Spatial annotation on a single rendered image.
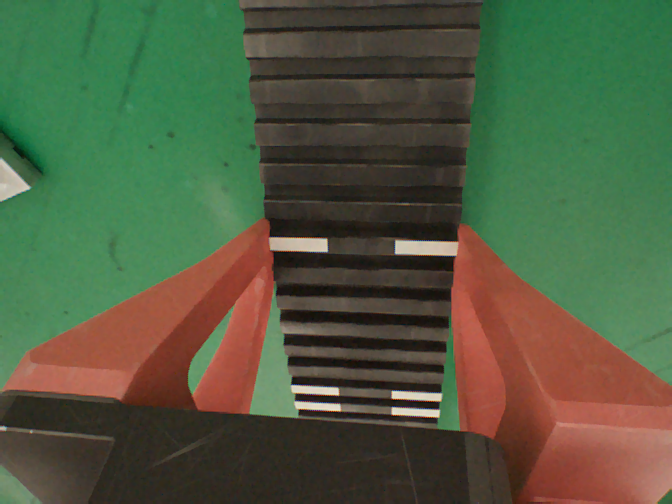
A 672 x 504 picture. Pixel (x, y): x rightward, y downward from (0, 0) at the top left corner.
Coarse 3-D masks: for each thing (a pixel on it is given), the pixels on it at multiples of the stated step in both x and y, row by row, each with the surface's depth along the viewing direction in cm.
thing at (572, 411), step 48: (480, 240) 12; (480, 288) 10; (528, 288) 10; (480, 336) 12; (528, 336) 8; (576, 336) 8; (480, 384) 12; (528, 384) 7; (576, 384) 7; (624, 384) 7; (480, 432) 11; (528, 432) 7; (576, 432) 6; (624, 432) 6; (528, 480) 7; (576, 480) 7; (624, 480) 7
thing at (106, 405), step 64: (256, 256) 12; (128, 320) 8; (192, 320) 9; (256, 320) 13; (64, 384) 7; (128, 384) 7; (0, 448) 7; (64, 448) 7; (128, 448) 6; (192, 448) 6; (256, 448) 6; (320, 448) 6; (384, 448) 6; (448, 448) 6
